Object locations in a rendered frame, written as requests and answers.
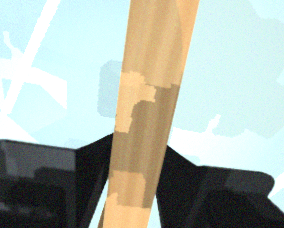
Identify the wooden post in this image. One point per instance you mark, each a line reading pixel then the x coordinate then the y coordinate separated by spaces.
pixel 101 220

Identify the light wooden board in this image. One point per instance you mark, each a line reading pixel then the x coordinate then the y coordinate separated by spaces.
pixel 157 40

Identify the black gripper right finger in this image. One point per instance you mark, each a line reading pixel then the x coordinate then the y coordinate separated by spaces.
pixel 183 186

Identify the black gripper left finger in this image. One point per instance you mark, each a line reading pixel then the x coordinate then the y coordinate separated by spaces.
pixel 82 172

